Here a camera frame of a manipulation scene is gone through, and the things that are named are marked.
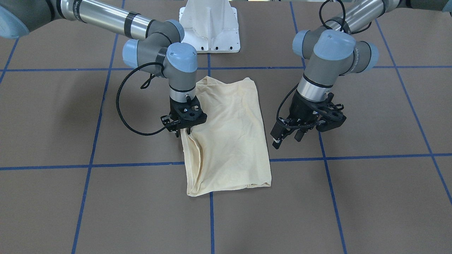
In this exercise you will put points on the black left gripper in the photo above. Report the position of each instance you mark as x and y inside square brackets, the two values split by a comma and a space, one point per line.
[300, 107]

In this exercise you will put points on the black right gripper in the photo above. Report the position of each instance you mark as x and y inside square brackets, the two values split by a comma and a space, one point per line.
[172, 122]

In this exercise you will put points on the cream long-sleeve printed shirt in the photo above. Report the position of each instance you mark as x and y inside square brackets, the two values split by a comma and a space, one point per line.
[228, 151]

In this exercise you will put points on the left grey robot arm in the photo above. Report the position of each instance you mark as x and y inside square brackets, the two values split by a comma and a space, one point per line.
[331, 52]

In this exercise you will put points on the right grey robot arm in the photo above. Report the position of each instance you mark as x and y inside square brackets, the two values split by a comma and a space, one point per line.
[153, 46]

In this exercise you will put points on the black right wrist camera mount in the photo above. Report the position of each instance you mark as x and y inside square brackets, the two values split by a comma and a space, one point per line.
[190, 113]

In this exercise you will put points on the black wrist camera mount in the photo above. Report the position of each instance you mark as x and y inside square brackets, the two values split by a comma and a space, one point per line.
[190, 113]
[331, 115]

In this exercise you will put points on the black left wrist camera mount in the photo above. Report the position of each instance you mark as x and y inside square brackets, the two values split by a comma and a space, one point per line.
[331, 115]

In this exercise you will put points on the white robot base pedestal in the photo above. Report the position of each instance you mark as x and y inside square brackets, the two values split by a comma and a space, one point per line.
[210, 26]

